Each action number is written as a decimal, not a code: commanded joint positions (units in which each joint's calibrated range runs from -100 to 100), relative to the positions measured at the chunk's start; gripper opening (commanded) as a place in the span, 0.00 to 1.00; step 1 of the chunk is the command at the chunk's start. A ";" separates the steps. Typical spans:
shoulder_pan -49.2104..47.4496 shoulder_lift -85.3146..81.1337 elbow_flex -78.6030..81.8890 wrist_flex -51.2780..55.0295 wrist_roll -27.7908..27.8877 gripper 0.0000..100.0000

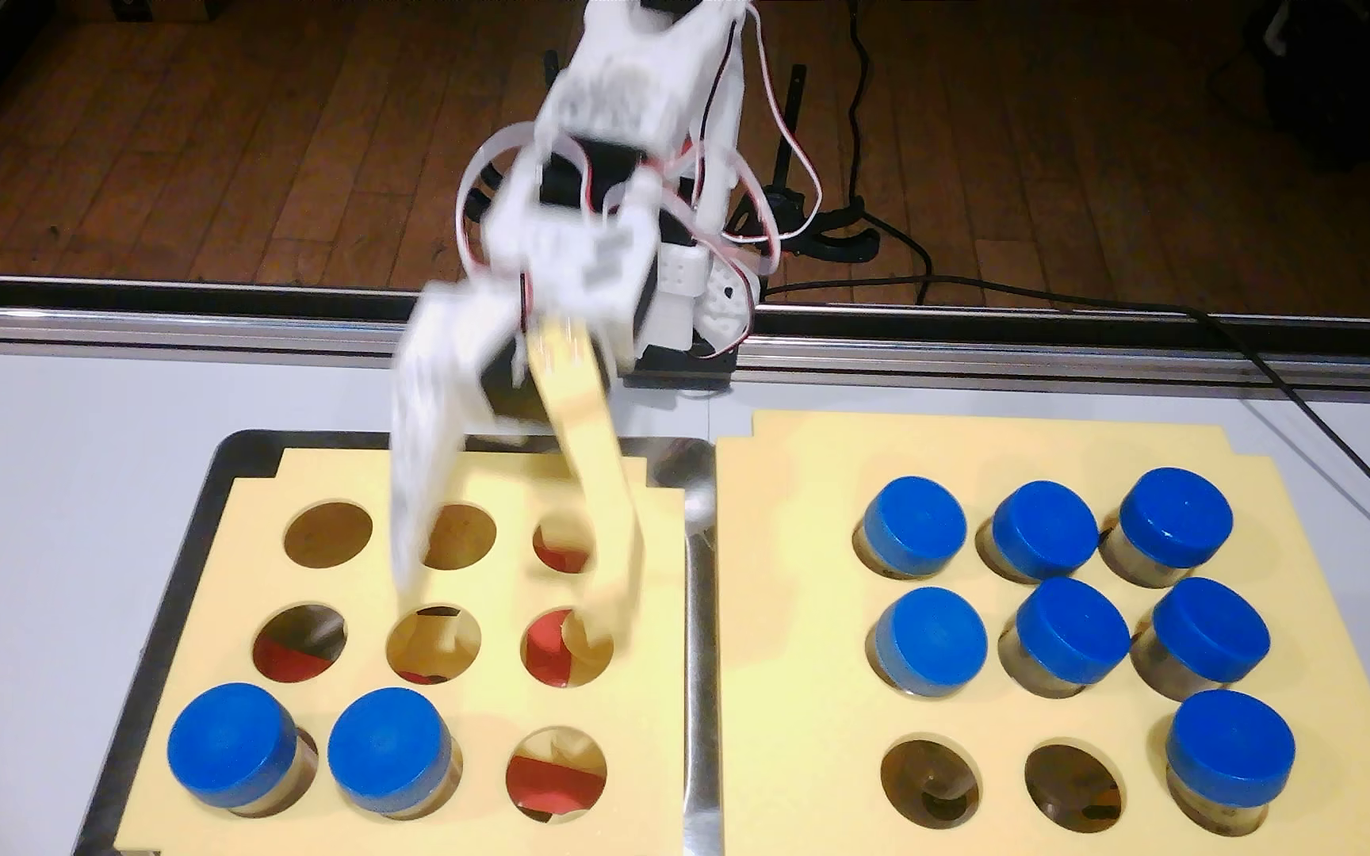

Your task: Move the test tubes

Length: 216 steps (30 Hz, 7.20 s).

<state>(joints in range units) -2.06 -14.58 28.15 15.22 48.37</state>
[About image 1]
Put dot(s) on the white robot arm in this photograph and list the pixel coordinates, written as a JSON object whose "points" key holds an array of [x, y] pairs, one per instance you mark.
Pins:
{"points": [[637, 83]]}

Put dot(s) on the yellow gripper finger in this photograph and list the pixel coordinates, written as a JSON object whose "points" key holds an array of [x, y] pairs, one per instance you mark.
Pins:
{"points": [[596, 476]]}

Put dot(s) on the aluminium table edge rail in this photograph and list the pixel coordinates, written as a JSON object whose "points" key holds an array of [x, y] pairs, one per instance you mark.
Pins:
{"points": [[162, 327]]}

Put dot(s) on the metal tray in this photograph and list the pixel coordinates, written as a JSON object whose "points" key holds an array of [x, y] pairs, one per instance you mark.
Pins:
{"points": [[701, 761]]}

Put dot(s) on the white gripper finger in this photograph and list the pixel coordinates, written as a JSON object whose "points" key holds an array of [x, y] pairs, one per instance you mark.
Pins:
{"points": [[435, 404]]}

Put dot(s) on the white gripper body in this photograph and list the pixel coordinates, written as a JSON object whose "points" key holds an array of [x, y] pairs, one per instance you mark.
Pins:
{"points": [[457, 353]]}

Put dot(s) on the blue capped test tube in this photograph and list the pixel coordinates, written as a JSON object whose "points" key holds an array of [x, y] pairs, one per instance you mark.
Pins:
{"points": [[1044, 527], [390, 747], [1072, 630], [233, 742], [915, 523], [1211, 628], [1230, 747], [1175, 516], [929, 640]]}

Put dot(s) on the black clamp with orange tip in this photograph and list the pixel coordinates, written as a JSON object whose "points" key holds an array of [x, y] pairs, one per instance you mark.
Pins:
{"points": [[483, 214]]}

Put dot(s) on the yellow foam rack in tray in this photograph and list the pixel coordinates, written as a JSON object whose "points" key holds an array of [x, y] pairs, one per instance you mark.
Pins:
{"points": [[649, 737]]}

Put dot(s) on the large yellow foam rack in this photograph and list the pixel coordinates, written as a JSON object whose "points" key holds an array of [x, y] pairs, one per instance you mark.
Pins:
{"points": [[804, 713]]}

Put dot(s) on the black bulky object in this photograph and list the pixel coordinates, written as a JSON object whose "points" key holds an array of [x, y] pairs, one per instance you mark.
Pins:
{"points": [[1351, 83]]}

